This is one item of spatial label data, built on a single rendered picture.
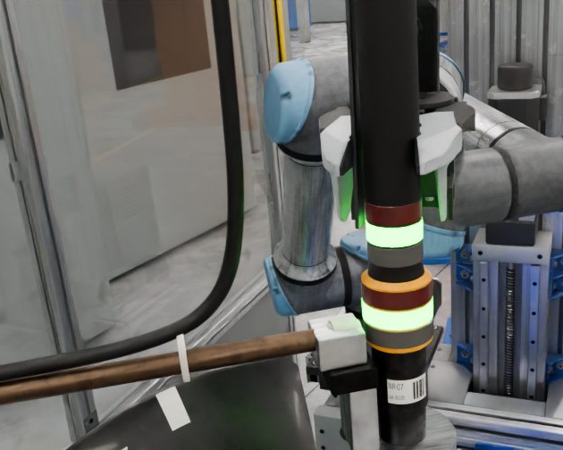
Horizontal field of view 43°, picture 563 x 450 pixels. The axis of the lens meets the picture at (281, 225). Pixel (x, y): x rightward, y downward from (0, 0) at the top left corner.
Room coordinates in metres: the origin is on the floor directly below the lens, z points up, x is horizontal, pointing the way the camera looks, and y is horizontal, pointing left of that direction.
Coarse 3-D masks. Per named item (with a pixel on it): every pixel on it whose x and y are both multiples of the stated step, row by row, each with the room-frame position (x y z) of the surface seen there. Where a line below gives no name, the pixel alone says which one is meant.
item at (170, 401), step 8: (168, 392) 0.51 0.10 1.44; (176, 392) 0.51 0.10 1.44; (160, 400) 0.50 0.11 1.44; (168, 400) 0.50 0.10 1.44; (176, 400) 0.51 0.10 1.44; (168, 408) 0.50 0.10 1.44; (176, 408) 0.50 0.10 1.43; (184, 408) 0.50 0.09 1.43; (168, 416) 0.50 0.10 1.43; (176, 416) 0.50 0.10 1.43; (184, 416) 0.50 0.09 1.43; (176, 424) 0.49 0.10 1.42; (184, 424) 0.49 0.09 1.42
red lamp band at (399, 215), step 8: (368, 208) 0.40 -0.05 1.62; (376, 208) 0.39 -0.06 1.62; (384, 208) 0.39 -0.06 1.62; (392, 208) 0.39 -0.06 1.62; (400, 208) 0.39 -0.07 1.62; (408, 208) 0.39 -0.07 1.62; (416, 208) 0.39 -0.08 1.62; (368, 216) 0.40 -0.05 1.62; (376, 216) 0.39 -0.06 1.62; (384, 216) 0.39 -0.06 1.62; (392, 216) 0.39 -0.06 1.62; (400, 216) 0.39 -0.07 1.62; (408, 216) 0.39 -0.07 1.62; (416, 216) 0.39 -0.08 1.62; (376, 224) 0.39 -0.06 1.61; (384, 224) 0.39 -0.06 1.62; (392, 224) 0.39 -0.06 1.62; (400, 224) 0.39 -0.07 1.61
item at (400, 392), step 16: (384, 352) 0.39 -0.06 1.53; (416, 352) 0.39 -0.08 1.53; (384, 368) 0.39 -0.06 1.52; (400, 368) 0.39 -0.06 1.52; (416, 368) 0.39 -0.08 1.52; (384, 384) 0.39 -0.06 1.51; (400, 384) 0.39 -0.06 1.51; (416, 384) 0.39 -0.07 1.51; (384, 400) 0.39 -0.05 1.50; (400, 400) 0.39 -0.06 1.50; (416, 400) 0.39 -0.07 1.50; (384, 416) 0.39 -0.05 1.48; (400, 416) 0.39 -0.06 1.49; (416, 416) 0.39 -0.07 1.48; (384, 432) 0.39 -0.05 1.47; (400, 432) 0.39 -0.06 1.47; (416, 432) 0.39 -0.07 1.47
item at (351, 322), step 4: (332, 320) 0.40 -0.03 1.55; (336, 320) 0.40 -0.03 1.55; (340, 320) 0.40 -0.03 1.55; (344, 320) 0.40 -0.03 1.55; (348, 320) 0.40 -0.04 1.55; (352, 320) 0.40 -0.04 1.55; (356, 320) 0.40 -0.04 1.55; (328, 324) 0.40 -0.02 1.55; (332, 324) 0.39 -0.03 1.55; (336, 324) 0.39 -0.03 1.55; (340, 324) 0.39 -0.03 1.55; (344, 324) 0.39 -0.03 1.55; (348, 324) 0.39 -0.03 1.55; (352, 324) 0.39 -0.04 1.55; (356, 324) 0.39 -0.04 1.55; (360, 324) 0.40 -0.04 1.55; (332, 328) 0.39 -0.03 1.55; (336, 328) 0.39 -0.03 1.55; (340, 328) 0.39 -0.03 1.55; (344, 328) 0.39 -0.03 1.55; (348, 328) 0.39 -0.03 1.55; (352, 328) 0.39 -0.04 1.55
